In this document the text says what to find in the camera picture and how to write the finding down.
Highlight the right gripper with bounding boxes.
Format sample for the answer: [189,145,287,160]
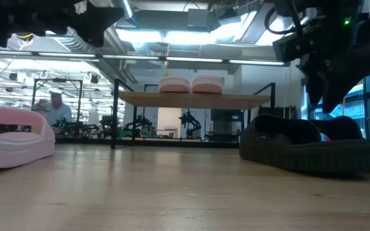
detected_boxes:
[297,12,370,113]

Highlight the rig light bar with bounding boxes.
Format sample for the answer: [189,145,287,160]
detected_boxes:
[0,49,291,67]

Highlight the black leaning panels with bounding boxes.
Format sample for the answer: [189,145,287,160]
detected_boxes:
[257,105,297,120]

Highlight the person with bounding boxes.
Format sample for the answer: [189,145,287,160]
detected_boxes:
[32,90,73,135]

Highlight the grey ceiling unit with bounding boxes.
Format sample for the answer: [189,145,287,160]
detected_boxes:
[186,8,210,30]

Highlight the dark cabinet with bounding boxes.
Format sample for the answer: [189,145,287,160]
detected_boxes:
[210,108,242,142]

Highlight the silver ventilation duct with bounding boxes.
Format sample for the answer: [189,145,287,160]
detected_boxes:
[109,0,137,21]

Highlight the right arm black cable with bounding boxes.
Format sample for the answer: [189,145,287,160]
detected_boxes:
[264,0,303,36]

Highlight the wooden shelf with black frame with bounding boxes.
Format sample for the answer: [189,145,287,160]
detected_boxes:
[110,78,276,150]

